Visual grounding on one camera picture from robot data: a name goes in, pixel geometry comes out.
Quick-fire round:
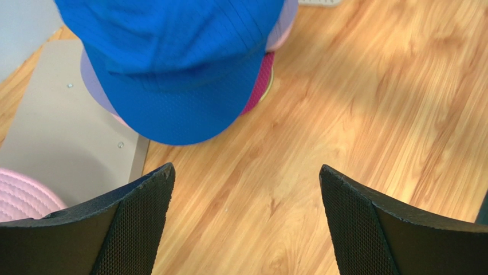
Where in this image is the magenta baseball cap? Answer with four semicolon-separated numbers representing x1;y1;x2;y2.
241;52;275;115

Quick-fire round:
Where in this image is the pink bucket hat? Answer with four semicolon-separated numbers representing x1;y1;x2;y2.
1;168;66;222

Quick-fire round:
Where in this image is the gold wire hat stand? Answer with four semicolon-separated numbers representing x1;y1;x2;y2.
259;67;274;102

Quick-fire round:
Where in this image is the grey flat board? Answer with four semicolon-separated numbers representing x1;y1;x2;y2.
1;40;149;206

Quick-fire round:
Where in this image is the blue hat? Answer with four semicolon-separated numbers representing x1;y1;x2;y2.
56;1;284;146

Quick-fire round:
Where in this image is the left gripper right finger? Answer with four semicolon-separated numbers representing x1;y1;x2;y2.
319;165;487;274

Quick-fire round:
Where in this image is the white plastic basket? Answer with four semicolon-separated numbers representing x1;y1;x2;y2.
298;0;342;7

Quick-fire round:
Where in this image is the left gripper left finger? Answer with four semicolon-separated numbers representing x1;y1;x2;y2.
1;163;176;274

